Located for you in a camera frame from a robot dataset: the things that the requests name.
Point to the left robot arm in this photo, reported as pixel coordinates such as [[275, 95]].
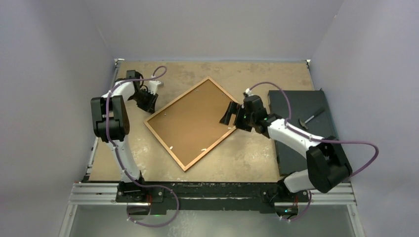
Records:
[[111, 125]]

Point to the aluminium rail frame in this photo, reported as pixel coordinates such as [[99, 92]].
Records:
[[93, 211]]

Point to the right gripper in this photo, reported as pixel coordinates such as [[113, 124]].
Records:
[[234, 108]]

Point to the wooden picture frame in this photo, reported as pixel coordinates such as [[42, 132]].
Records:
[[163, 137]]

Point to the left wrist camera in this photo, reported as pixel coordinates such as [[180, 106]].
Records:
[[154, 85]]

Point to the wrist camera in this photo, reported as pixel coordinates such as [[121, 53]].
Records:
[[248, 95], [154, 85]]

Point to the small hammer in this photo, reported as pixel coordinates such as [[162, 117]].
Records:
[[303, 122]]

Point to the black mat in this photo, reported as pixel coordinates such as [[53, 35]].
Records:
[[303, 105]]

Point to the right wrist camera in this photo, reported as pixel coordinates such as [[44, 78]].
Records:
[[248, 95]]

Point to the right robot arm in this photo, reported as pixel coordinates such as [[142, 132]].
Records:
[[326, 161]]

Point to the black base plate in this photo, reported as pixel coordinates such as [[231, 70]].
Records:
[[266, 198]]

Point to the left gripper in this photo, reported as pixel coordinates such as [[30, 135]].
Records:
[[149, 107]]

